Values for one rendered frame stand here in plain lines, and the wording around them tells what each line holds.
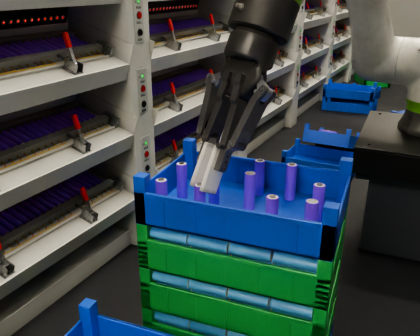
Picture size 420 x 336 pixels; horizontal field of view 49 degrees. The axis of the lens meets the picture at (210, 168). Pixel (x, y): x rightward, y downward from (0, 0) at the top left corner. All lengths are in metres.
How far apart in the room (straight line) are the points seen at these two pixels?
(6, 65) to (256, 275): 0.67
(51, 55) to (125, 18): 0.22
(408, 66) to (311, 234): 0.81
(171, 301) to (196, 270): 0.08
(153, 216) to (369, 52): 0.83
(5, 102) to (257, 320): 0.62
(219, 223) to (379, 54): 0.82
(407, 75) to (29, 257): 1.05
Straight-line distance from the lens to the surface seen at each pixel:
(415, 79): 1.38
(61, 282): 1.27
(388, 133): 1.40
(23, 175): 1.07
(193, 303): 0.77
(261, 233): 0.66
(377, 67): 1.38
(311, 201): 0.65
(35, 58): 1.11
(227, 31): 1.85
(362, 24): 1.28
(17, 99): 1.00
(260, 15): 0.67
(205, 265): 0.72
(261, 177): 0.80
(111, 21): 1.27
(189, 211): 0.68
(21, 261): 1.13
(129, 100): 1.28
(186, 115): 1.54
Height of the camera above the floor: 0.75
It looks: 22 degrees down
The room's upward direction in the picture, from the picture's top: straight up
